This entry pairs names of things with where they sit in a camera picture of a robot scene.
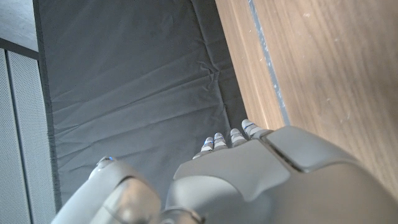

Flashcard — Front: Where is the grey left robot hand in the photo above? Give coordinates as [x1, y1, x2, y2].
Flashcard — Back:
[51, 119, 398, 224]

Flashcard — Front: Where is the grey tape outline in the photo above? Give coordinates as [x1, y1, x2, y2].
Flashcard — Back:
[248, 0, 290, 126]

